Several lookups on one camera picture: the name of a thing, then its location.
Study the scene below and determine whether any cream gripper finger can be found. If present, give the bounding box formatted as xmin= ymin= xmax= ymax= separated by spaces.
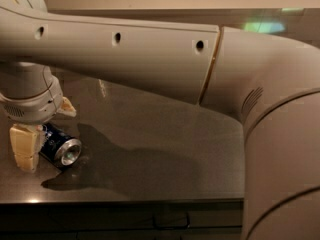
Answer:
xmin=57 ymin=97 xmax=77 ymax=117
xmin=9 ymin=124 xmax=45 ymax=173

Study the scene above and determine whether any blue pepsi can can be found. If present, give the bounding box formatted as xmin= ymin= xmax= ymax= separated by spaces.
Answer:
xmin=40 ymin=123 xmax=82 ymax=168

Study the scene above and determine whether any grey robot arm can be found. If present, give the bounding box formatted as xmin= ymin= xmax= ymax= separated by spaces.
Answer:
xmin=0 ymin=0 xmax=320 ymax=240

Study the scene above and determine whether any black drawer handle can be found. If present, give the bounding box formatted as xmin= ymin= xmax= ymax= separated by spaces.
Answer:
xmin=152 ymin=212 xmax=190 ymax=230

